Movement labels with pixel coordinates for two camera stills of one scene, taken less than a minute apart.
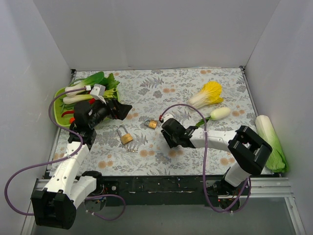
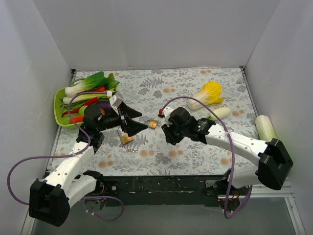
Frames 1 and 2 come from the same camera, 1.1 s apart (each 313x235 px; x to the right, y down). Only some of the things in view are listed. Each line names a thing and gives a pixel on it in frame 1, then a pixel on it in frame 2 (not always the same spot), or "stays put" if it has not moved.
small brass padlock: x=151 y=123 stays put
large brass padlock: x=127 y=137 stays put
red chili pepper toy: x=91 y=101 stays put
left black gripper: x=112 y=110 -> x=122 y=120
